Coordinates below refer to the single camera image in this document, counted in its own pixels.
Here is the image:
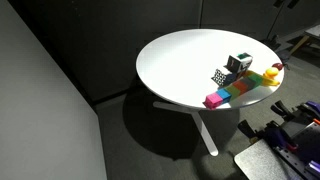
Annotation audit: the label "yellow banana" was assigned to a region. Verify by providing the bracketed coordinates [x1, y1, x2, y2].
[245, 70, 281, 88]

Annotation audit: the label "light green block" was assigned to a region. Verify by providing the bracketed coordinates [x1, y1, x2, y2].
[224, 84, 242, 100]

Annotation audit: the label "black equipment with cables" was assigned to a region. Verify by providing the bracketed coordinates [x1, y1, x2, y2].
[275, 121, 320, 180]

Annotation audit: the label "blue patterned box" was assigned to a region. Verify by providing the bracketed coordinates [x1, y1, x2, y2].
[210, 68, 238, 87]

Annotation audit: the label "black tripod stand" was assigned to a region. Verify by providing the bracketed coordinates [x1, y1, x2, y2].
[259, 0, 301, 48]

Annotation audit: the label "pink block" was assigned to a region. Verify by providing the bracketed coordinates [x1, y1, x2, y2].
[203, 92, 224, 110]

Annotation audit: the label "white cube with teal triangle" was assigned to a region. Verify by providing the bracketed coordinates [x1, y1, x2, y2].
[236, 52, 254, 72]

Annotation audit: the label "orange block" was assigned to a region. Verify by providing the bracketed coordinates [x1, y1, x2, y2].
[232, 80, 250, 95]

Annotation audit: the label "white table base legs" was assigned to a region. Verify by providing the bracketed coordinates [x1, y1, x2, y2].
[153, 100, 220, 157]

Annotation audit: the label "flat metal base plate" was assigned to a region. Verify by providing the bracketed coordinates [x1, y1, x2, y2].
[233, 139, 295, 180]

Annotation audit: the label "black clamp handle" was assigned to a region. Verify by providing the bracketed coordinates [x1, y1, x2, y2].
[270, 100, 295, 118]

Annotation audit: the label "blue block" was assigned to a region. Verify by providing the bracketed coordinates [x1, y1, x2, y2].
[215, 87, 233, 103]

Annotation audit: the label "wooden side table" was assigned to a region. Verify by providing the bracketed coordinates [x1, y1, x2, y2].
[289, 24, 320, 57]

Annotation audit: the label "grey block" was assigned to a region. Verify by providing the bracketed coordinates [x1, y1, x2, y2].
[240, 77, 258, 90]

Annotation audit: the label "black clamp with blue grip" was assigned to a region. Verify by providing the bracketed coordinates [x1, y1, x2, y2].
[237, 119, 299, 152]

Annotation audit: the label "dark red plum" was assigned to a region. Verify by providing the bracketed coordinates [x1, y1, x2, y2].
[272, 62, 285, 72]

